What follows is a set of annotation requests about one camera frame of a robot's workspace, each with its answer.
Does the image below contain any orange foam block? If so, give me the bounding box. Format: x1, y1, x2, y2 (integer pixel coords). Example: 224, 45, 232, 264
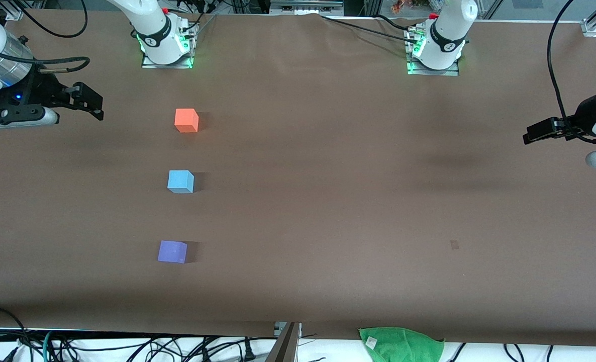
174, 108, 200, 133

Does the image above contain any brown table cover sheet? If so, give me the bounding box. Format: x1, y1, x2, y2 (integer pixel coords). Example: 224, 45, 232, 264
0, 11, 596, 347

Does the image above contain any black camera cable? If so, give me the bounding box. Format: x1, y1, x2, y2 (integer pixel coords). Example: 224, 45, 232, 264
0, 0, 91, 74
547, 0, 596, 146

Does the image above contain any grey metal profile bar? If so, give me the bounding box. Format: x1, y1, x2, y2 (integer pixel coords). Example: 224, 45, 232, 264
265, 322, 303, 362

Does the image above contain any black cable with plug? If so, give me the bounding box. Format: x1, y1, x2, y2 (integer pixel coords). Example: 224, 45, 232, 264
197, 336, 278, 361

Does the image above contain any black cable on table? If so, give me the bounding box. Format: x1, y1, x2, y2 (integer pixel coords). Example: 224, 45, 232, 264
320, 15, 422, 43

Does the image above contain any blue foam block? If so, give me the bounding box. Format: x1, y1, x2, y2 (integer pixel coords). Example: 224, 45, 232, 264
167, 169, 195, 195

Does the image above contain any thick black cable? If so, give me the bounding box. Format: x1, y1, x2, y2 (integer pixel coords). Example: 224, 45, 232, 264
0, 306, 30, 362

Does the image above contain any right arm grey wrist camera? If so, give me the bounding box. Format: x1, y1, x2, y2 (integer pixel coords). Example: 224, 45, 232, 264
0, 105, 60, 127

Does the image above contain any purple foam block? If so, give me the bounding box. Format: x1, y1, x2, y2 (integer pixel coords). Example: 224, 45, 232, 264
157, 240, 188, 264

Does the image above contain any green microfibre cloth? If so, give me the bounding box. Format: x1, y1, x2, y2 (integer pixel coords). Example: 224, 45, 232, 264
358, 327, 445, 362

